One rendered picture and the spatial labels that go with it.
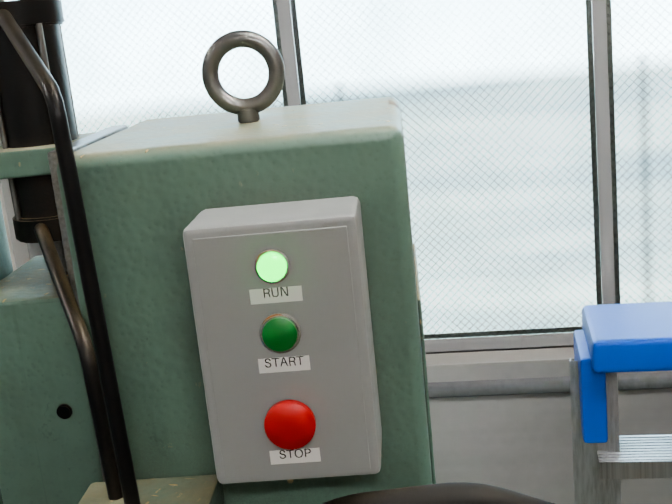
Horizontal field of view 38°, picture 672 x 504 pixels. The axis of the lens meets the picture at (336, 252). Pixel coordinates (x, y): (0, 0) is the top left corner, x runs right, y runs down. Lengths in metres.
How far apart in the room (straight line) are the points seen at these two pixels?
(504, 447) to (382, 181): 1.56
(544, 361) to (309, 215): 1.53
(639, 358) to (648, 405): 0.84
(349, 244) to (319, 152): 0.08
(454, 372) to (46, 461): 1.40
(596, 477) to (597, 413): 0.10
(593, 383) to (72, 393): 0.77
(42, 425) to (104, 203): 0.19
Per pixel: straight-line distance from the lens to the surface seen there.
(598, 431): 1.33
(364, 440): 0.58
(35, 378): 0.72
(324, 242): 0.54
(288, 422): 0.57
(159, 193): 0.61
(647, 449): 1.37
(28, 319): 0.70
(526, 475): 2.15
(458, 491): 0.62
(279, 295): 0.55
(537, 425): 2.10
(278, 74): 0.70
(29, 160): 0.71
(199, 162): 0.60
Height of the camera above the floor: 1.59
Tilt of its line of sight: 14 degrees down
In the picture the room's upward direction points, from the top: 6 degrees counter-clockwise
